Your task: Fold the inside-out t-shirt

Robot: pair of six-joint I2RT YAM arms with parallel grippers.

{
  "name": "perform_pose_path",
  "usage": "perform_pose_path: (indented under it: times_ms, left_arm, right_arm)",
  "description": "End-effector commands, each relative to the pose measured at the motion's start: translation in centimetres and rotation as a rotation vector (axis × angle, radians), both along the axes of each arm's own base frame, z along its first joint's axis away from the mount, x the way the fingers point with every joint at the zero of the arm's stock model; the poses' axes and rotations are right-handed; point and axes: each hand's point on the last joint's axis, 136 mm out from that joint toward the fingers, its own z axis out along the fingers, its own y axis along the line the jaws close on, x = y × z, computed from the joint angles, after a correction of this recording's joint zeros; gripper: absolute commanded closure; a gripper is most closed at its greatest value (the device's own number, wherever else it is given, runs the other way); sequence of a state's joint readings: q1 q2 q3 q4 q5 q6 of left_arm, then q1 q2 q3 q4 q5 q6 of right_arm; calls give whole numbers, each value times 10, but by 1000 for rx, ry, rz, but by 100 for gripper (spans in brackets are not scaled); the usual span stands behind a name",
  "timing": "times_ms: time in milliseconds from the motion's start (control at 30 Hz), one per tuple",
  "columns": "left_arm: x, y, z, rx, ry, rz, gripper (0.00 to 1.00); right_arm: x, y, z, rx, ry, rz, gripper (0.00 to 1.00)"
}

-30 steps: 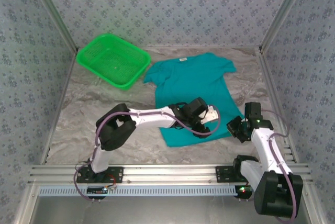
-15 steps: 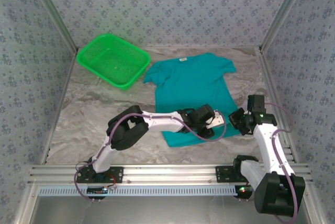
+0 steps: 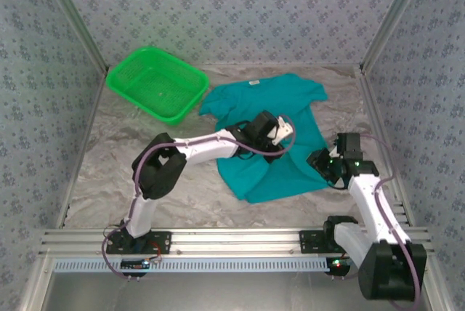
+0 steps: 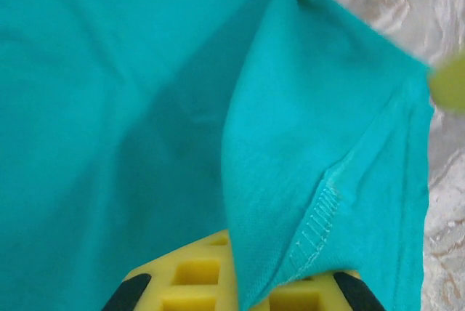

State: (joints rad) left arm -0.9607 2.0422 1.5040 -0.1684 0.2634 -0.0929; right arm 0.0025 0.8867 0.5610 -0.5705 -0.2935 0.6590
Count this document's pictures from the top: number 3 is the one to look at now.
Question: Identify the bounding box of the aluminium frame post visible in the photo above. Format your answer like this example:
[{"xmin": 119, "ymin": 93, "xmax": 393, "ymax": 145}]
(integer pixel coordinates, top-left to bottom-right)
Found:
[
  {"xmin": 35, "ymin": 0, "xmax": 110, "ymax": 74},
  {"xmin": 358, "ymin": 0, "xmax": 435, "ymax": 74}
]

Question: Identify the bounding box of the white slotted cable duct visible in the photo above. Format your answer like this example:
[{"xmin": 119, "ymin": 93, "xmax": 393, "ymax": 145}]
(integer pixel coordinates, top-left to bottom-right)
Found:
[{"xmin": 53, "ymin": 257, "xmax": 333, "ymax": 272}]

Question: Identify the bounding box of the aluminium mounting rail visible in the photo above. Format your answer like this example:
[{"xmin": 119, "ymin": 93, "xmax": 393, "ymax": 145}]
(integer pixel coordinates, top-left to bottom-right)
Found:
[{"xmin": 39, "ymin": 227, "xmax": 435, "ymax": 256}]

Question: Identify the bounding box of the grey metal sheet panel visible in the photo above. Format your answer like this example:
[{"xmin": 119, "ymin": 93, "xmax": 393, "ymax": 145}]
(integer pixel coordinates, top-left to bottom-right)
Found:
[{"xmin": 46, "ymin": 272, "xmax": 364, "ymax": 311}]

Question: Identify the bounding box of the small black controller board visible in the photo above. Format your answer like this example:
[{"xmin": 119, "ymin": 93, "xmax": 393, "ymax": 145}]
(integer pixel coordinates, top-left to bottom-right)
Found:
[
  {"xmin": 121, "ymin": 259, "xmax": 150, "ymax": 271},
  {"xmin": 325, "ymin": 258, "xmax": 352, "ymax": 275}
]

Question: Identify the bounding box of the aluminium frame leg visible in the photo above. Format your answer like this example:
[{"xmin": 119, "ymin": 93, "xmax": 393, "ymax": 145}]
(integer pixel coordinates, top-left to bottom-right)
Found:
[{"xmin": 20, "ymin": 256, "xmax": 55, "ymax": 311}]

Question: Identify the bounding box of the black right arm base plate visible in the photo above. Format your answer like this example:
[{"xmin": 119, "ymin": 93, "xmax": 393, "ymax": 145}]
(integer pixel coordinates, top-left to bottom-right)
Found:
[{"xmin": 298, "ymin": 230, "xmax": 349, "ymax": 254}]

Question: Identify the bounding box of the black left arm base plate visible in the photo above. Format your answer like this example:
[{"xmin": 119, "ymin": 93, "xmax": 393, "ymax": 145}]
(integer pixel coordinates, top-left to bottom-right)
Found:
[{"xmin": 105, "ymin": 230, "xmax": 172, "ymax": 255}]

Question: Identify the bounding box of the aluminium table side rail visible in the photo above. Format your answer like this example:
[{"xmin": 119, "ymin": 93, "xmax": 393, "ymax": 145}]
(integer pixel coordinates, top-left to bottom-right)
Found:
[
  {"xmin": 57, "ymin": 69, "xmax": 110, "ymax": 230},
  {"xmin": 358, "ymin": 69, "xmax": 415, "ymax": 227}
]

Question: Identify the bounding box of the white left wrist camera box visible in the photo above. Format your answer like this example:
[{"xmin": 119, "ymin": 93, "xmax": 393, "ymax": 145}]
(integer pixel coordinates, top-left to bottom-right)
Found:
[{"xmin": 267, "ymin": 116, "xmax": 294, "ymax": 146}]

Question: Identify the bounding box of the green plastic mesh basket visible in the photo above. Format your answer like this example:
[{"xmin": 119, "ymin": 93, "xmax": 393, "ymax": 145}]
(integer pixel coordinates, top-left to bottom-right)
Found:
[{"xmin": 105, "ymin": 46, "xmax": 211, "ymax": 127}]

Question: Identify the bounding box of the teal t-shirt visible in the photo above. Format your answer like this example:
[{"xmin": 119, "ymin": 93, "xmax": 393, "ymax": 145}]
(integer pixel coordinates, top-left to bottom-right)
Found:
[{"xmin": 198, "ymin": 73, "xmax": 330, "ymax": 205}]

